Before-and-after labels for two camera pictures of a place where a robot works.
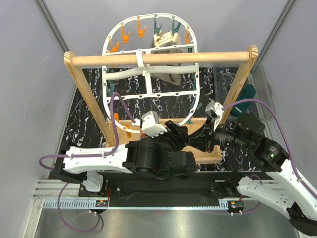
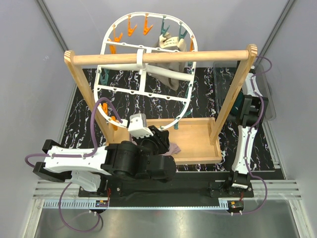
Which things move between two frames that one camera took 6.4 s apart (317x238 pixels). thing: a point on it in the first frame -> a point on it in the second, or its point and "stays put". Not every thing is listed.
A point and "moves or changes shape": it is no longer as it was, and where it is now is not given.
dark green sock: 248,92 stays put
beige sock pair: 166,38 -> 173,43
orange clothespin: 125,37 -> 130,30
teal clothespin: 157,29 -> 164,30
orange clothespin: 116,116 -> 104,106
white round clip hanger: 147,73 moves or changes shape
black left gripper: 178,135 -> 160,138
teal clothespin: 174,30 -> 182,36
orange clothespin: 140,32 -> 146,28
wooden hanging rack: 248,58 stays put
